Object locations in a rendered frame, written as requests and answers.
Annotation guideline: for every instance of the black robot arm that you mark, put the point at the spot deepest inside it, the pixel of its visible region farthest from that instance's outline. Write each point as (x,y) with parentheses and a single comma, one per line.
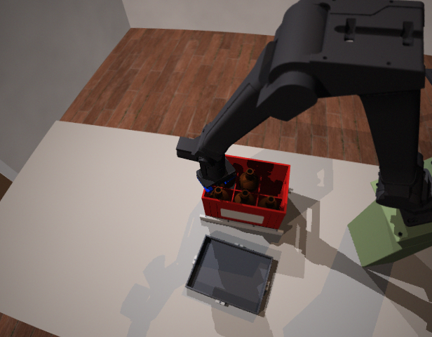
(384,61)

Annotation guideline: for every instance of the brown glass bottle with cream label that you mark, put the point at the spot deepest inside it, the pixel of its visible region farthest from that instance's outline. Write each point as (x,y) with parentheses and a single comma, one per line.
(219,193)

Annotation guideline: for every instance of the red crate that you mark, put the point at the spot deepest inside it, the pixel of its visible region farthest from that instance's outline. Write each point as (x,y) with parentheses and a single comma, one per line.
(275,182)

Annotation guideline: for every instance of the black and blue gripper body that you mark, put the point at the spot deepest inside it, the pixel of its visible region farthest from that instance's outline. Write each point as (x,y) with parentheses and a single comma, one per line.
(216,176)

